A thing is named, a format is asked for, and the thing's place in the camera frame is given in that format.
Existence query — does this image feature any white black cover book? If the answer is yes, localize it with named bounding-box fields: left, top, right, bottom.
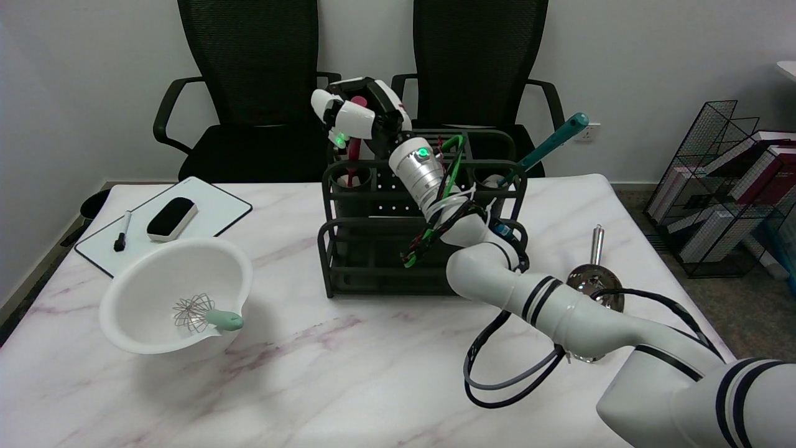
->
left=703, top=131, right=796, bottom=181

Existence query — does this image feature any black whiteboard marker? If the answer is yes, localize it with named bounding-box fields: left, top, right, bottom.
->
left=114, top=210, right=133, bottom=253

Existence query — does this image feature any small white whiteboard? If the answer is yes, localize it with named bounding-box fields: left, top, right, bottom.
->
left=75, top=176, right=254, bottom=278

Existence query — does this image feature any dark maroon book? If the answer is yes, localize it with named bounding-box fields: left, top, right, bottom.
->
left=731, top=147, right=796, bottom=209

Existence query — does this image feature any pink sponge bottle brush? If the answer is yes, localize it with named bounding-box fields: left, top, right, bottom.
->
left=344, top=95, right=369, bottom=189

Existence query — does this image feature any shiny steel scoop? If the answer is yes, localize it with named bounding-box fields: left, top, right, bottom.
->
left=565, top=225, right=625, bottom=363

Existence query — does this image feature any teal sponge bottle brush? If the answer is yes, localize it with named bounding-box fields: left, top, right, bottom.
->
left=484, top=112, right=590, bottom=189

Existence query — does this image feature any wire whisk with green handle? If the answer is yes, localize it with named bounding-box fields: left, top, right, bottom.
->
left=172, top=293, right=245, bottom=334

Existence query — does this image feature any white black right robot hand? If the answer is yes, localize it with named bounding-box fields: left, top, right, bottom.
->
left=310, top=77, right=413, bottom=160

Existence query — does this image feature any dark green metal dish rack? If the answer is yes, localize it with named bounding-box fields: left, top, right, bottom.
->
left=318, top=128, right=529, bottom=300

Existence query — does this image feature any black mesh office chair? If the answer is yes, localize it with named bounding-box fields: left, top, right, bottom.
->
left=390, top=0, right=565, bottom=178
left=153, top=0, right=344, bottom=183

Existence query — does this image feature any green robot cable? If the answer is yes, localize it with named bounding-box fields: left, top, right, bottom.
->
left=402, top=134, right=466, bottom=269

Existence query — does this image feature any black wire grid bookshelf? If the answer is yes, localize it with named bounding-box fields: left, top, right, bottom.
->
left=644, top=100, right=796, bottom=279

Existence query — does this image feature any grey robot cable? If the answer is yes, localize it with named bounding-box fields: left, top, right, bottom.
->
left=465, top=347, right=565, bottom=392

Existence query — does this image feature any white plastic mixing bowl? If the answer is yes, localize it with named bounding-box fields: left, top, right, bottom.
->
left=99, top=236, right=254, bottom=355

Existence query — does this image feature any black white whiteboard eraser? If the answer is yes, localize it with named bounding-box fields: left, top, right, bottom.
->
left=147, top=197, right=199, bottom=243

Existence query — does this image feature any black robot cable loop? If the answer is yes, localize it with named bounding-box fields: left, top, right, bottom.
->
left=463, top=287, right=726, bottom=410

